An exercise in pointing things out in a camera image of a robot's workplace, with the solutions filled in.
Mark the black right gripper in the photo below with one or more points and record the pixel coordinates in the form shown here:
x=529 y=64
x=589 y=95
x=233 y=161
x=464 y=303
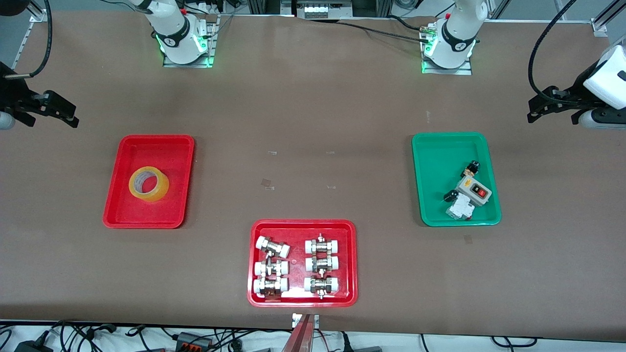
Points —
x=14 y=94

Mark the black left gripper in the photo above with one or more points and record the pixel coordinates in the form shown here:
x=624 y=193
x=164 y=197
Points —
x=575 y=92

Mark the yellow clear packing tape roll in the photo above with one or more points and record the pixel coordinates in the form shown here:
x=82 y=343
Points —
x=156 y=193

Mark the red plastic tray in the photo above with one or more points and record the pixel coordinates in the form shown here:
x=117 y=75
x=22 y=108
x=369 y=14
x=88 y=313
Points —
x=298 y=230
x=146 y=215

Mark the green plastic tray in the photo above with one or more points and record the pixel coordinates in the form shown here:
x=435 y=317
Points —
x=435 y=195

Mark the white circuit breaker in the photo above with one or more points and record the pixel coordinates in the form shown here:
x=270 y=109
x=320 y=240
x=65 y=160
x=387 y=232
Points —
x=460 y=209

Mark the black power adapter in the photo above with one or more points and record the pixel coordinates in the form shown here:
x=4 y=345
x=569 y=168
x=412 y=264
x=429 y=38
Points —
x=34 y=347

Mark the grey power strip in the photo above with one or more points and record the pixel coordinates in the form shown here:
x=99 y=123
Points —
x=323 y=10

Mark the white metal pipe fitting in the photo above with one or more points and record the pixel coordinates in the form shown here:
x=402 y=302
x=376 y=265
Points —
x=322 y=285
x=322 y=245
x=272 y=247
x=271 y=268
x=270 y=286
x=322 y=264

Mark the black connector box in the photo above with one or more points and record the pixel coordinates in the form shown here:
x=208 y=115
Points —
x=193 y=342

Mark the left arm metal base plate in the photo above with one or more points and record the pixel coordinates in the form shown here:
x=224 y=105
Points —
x=462 y=71

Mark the black push button switch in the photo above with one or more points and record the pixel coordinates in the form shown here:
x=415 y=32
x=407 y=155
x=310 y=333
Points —
x=471 y=169

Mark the grey on-off switch box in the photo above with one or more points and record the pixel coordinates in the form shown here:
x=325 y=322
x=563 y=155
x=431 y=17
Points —
x=472 y=190

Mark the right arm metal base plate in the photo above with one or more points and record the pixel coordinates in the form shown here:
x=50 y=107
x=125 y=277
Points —
x=211 y=44

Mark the aluminium camera pole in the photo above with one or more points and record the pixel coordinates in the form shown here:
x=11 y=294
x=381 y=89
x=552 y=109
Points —
x=301 y=337

